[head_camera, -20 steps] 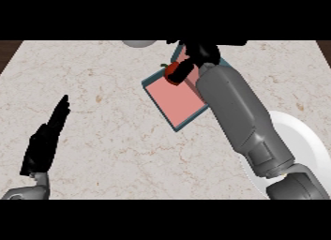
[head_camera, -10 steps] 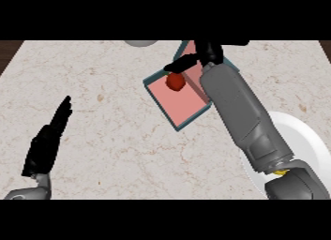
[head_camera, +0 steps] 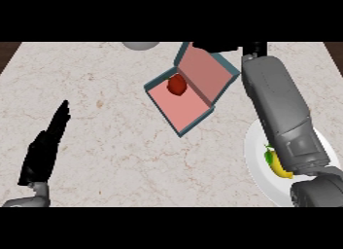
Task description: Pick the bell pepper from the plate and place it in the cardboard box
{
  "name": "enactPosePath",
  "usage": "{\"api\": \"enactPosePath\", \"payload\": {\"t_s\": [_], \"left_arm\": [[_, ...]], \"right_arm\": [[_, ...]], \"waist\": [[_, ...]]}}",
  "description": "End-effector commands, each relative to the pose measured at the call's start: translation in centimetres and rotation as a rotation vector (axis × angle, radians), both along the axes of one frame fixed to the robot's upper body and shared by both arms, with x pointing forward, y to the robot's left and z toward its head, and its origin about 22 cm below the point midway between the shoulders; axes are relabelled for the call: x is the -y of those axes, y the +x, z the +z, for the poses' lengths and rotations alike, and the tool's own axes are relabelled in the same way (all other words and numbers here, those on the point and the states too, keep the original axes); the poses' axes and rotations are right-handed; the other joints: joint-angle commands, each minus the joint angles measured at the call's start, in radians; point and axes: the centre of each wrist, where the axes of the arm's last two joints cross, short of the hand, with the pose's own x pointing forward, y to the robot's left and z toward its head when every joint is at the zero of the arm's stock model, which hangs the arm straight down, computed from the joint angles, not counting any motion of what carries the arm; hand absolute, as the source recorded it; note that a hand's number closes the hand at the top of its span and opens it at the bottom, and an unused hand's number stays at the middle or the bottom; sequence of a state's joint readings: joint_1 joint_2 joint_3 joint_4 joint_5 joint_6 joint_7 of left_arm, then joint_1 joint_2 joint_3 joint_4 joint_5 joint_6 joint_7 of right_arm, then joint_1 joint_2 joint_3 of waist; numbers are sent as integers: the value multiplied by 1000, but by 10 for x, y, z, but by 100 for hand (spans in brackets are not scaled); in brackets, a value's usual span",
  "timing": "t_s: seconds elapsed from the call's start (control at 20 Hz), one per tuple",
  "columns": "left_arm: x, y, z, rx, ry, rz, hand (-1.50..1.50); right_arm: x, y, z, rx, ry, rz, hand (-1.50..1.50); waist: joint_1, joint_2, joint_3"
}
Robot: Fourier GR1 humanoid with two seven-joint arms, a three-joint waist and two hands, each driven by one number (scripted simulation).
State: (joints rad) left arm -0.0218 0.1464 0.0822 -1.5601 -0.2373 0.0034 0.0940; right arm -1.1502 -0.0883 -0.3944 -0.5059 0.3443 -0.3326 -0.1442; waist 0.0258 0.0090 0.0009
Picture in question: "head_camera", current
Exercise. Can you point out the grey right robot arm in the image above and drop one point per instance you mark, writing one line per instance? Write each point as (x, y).
(288, 123)

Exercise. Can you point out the yellow bell pepper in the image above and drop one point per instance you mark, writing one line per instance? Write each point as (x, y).
(278, 167)

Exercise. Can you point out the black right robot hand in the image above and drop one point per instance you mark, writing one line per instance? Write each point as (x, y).
(220, 47)

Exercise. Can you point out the red fruit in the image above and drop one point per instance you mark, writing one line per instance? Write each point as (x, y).
(176, 85)

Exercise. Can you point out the white plate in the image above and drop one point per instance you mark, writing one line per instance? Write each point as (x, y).
(259, 162)

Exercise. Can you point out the pink and teal open box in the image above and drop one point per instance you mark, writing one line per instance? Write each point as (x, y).
(192, 87)

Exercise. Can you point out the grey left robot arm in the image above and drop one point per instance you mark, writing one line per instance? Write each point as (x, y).
(34, 197)

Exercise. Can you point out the grey round object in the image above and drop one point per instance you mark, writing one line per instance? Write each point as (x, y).
(139, 45)

